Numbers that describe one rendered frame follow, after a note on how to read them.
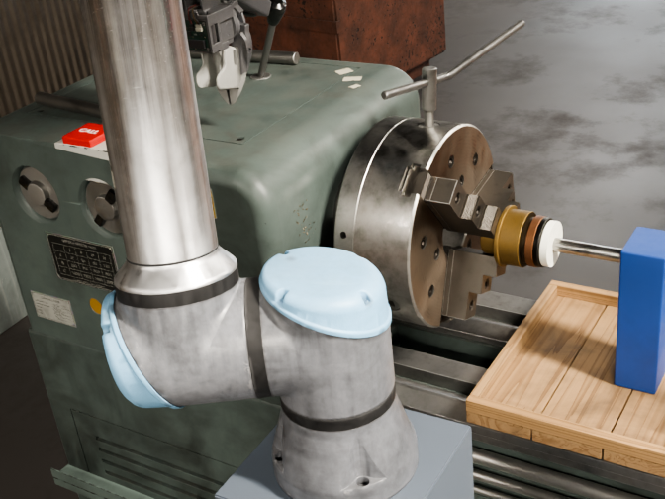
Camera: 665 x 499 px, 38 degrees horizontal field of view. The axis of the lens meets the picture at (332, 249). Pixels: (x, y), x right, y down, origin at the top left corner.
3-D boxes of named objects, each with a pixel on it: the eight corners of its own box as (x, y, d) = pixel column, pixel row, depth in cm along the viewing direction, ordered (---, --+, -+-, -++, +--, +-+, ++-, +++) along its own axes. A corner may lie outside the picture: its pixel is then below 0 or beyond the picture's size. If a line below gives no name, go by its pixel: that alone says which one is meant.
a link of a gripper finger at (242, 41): (223, 72, 138) (213, 14, 134) (230, 69, 140) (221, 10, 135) (248, 75, 136) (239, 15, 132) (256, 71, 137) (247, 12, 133)
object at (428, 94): (429, 147, 142) (430, 69, 137) (418, 144, 143) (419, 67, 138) (438, 143, 143) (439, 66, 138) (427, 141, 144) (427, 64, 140)
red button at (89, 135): (63, 148, 146) (60, 136, 145) (91, 134, 150) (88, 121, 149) (92, 152, 143) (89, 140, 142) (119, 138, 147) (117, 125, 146)
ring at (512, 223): (474, 219, 138) (534, 229, 133) (499, 191, 145) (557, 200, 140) (476, 273, 142) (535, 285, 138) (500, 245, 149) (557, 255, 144)
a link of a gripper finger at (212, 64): (195, 112, 139) (184, 50, 135) (219, 98, 143) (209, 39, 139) (212, 115, 138) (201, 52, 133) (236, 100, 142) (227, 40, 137)
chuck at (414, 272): (357, 349, 145) (348, 150, 132) (446, 269, 169) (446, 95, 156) (411, 363, 140) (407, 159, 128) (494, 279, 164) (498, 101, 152)
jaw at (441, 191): (427, 230, 144) (399, 196, 134) (436, 200, 146) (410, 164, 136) (495, 243, 139) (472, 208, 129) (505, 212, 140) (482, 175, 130)
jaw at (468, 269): (442, 242, 150) (434, 314, 152) (428, 245, 146) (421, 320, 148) (509, 253, 145) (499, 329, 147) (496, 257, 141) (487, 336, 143)
